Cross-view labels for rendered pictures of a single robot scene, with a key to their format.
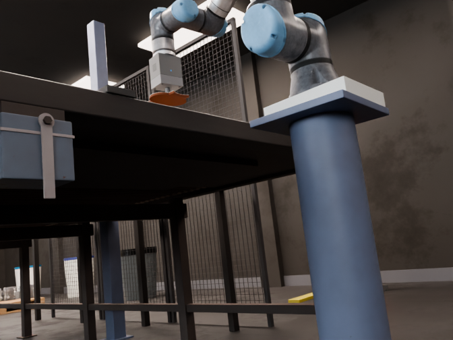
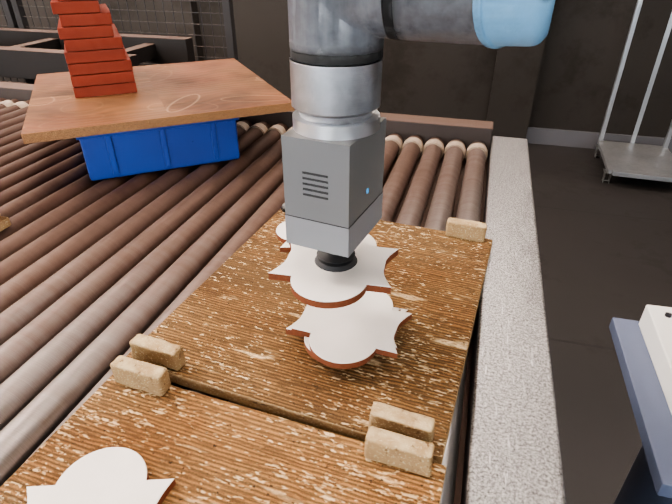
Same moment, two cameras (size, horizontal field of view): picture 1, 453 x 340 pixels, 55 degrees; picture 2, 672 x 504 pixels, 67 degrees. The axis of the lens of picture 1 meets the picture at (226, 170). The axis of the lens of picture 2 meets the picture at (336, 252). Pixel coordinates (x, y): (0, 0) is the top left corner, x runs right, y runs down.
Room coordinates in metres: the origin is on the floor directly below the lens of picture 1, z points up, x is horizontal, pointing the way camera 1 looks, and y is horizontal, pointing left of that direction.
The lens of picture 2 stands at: (0.98, 0.35, 1.32)
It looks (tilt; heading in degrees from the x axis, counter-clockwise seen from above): 32 degrees down; 335
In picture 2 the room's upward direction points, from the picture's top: straight up
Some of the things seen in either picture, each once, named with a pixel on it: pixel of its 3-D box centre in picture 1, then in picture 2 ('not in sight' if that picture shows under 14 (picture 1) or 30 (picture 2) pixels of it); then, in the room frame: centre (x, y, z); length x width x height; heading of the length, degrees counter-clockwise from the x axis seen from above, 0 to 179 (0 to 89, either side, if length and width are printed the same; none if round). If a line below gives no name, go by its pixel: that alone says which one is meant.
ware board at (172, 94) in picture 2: not in sight; (154, 90); (2.22, 0.22, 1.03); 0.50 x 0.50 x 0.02; 89
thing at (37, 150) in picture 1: (29, 155); not in sight; (0.81, 0.37, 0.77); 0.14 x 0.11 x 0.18; 139
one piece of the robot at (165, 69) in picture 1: (164, 72); (326, 171); (1.38, 0.17, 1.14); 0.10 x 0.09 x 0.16; 40
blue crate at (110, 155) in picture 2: not in sight; (155, 125); (2.15, 0.24, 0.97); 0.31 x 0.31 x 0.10; 89
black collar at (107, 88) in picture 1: (112, 96); not in sight; (0.96, 0.24, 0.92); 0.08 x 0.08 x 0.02; 49
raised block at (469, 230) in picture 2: not in sight; (465, 229); (1.50, -0.12, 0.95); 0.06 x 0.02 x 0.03; 44
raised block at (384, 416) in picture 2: not in sight; (401, 425); (1.23, 0.16, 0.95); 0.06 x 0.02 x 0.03; 44
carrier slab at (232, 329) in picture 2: not in sight; (338, 293); (1.46, 0.11, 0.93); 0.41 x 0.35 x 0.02; 134
